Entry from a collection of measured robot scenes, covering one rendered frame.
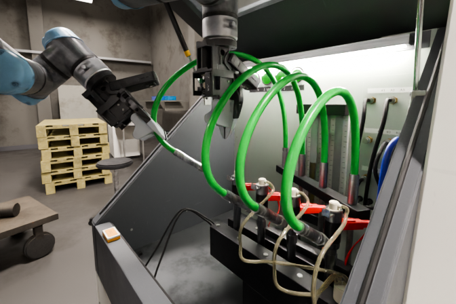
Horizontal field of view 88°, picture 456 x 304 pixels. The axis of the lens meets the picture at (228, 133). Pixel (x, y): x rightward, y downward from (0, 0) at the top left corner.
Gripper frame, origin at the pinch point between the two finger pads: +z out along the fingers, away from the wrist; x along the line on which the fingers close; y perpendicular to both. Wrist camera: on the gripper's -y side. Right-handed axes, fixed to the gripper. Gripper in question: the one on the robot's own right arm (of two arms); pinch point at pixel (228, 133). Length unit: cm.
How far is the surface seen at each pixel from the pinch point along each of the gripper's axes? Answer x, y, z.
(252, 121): 16.6, 9.7, -4.5
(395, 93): 24.9, -30.5, -9.0
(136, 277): -3.1, 21.8, 27.2
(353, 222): 26.7, -4.9, 13.1
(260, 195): 8.9, -1.7, 12.9
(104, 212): -31.4, 20.4, 24.7
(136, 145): -491, -156, 96
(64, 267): -171, 21, 123
